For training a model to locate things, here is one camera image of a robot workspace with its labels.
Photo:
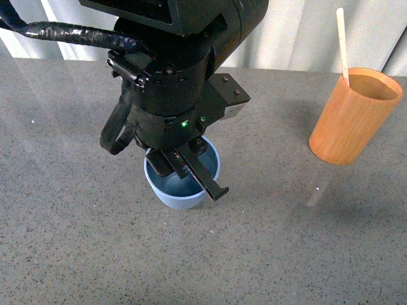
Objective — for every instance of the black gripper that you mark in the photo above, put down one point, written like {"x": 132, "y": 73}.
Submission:
{"x": 172, "y": 108}

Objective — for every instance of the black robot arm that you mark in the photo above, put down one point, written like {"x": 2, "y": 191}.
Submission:
{"x": 169, "y": 26}

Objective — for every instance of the blue cup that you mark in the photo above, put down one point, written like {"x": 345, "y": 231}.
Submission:
{"x": 186, "y": 193}

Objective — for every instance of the bamboo chopstick holder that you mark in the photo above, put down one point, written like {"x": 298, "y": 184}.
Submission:
{"x": 353, "y": 114}

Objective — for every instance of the white curtain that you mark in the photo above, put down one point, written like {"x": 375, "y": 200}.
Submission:
{"x": 294, "y": 35}

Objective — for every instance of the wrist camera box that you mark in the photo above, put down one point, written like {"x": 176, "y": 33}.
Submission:
{"x": 227, "y": 97}

